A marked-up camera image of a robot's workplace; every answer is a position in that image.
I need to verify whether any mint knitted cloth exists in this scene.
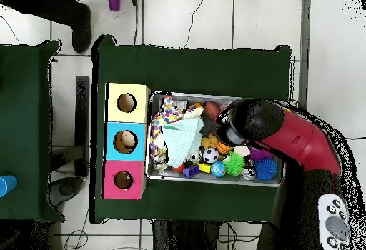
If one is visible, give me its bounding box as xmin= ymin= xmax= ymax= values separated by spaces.
xmin=162 ymin=117 xmax=204 ymax=168

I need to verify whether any polka dot cloth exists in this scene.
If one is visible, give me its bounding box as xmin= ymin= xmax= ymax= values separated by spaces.
xmin=149 ymin=95 xmax=187 ymax=162

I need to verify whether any shallow mesh bin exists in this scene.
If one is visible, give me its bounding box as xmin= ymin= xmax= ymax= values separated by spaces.
xmin=145 ymin=91 xmax=287 ymax=188

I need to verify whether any wooden box with three holes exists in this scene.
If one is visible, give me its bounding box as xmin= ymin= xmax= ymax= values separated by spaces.
xmin=101 ymin=82 xmax=152 ymax=200

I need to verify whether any orange plush toy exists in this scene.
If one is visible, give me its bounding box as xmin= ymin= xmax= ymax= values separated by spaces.
xmin=200 ymin=134 xmax=219 ymax=150

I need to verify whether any small soccer ball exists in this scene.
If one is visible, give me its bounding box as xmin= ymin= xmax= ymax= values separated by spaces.
xmin=202 ymin=147 xmax=219 ymax=164

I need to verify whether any blue building block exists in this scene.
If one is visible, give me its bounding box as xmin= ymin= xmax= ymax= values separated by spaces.
xmin=182 ymin=164 xmax=200 ymax=179

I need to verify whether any globe print ball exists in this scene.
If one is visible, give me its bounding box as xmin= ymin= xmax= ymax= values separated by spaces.
xmin=210 ymin=161 xmax=227 ymax=178

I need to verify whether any dark green table cloth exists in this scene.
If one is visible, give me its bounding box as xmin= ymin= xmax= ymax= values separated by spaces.
xmin=91 ymin=34 xmax=292 ymax=224
xmin=0 ymin=39 xmax=65 ymax=223

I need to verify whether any green puffer ball with eyes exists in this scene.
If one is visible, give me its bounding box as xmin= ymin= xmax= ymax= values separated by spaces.
xmin=222 ymin=151 xmax=246 ymax=176

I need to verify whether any blue puffer ball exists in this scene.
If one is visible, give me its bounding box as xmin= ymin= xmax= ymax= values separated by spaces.
xmin=253 ymin=158 xmax=278 ymax=182

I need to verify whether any person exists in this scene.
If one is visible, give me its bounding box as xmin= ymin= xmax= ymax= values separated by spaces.
xmin=0 ymin=0 xmax=92 ymax=54

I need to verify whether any blue plastic cup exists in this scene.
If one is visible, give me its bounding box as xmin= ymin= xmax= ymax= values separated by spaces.
xmin=0 ymin=174 xmax=18 ymax=198

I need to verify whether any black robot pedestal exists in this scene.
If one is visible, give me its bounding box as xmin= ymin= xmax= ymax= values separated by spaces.
xmin=151 ymin=219 xmax=222 ymax=250

